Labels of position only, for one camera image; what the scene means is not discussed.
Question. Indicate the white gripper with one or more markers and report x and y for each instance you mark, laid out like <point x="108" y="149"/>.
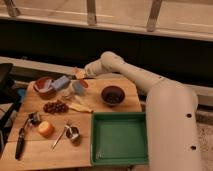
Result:
<point x="91" y="70"/>

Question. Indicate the red chili pepper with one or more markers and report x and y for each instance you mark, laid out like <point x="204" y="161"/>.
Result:
<point x="83" y="83"/>

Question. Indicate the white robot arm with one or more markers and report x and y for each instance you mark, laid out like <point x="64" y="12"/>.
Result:
<point x="170" y="114"/>

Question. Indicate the blue plastic cup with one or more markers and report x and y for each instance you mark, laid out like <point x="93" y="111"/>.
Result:
<point x="78" y="88"/>

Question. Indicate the clear plastic cup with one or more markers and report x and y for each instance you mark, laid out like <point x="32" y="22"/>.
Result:
<point x="67" y="93"/>

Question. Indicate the metal measuring cup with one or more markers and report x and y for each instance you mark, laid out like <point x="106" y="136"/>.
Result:
<point x="71" y="132"/>

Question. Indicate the blue sponge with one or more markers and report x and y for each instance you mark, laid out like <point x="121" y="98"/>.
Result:
<point x="60" y="82"/>

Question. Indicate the yellow banana piece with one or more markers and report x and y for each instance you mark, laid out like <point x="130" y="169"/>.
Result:
<point x="80" y="108"/>

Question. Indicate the brown bowl with items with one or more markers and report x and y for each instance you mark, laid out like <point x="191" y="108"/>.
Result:
<point x="43" y="87"/>

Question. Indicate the bunch of dark grapes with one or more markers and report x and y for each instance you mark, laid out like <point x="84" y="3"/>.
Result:
<point x="55" y="107"/>

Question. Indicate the dark red bowl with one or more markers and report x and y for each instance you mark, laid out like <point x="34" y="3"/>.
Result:
<point x="112" y="95"/>

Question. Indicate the black metal clip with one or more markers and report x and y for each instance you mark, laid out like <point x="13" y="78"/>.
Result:
<point x="34" y="118"/>

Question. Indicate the orange apple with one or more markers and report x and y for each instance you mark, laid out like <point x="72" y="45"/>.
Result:
<point x="45" y="129"/>

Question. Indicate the black object at left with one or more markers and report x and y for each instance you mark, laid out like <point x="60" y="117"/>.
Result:
<point x="8" y="95"/>

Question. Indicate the green plastic tray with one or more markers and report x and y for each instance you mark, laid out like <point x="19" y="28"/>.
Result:
<point x="118" y="138"/>

